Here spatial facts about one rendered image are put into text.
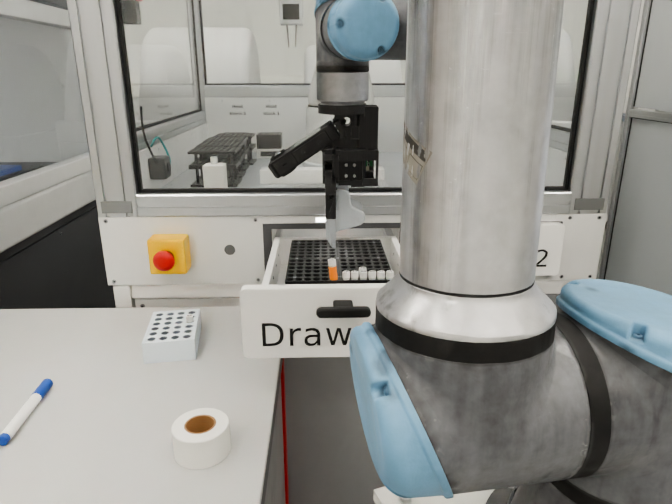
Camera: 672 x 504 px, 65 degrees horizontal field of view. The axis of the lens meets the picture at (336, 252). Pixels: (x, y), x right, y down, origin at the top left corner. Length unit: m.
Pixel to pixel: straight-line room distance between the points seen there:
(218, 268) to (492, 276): 0.85
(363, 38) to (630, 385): 0.44
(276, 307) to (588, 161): 0.70
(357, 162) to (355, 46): 0.20
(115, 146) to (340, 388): 0.69
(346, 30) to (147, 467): 0.56
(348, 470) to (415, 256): 1.09
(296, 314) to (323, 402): 0.52
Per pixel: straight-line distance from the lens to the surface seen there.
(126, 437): 0.79
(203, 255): 1.11
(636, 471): 0.43
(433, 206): 0.31
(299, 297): 0.75
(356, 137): 0.79
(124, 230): 1.14
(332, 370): 1.22
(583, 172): 1.17
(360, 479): 1.40
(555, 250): 1.17
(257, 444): 0.74
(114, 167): 1.12
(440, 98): 0.30
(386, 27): 0.65
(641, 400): 0.40
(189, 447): 0.70
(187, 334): 0.94
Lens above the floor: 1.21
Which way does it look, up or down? 19 degrees down
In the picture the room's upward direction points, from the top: straight up
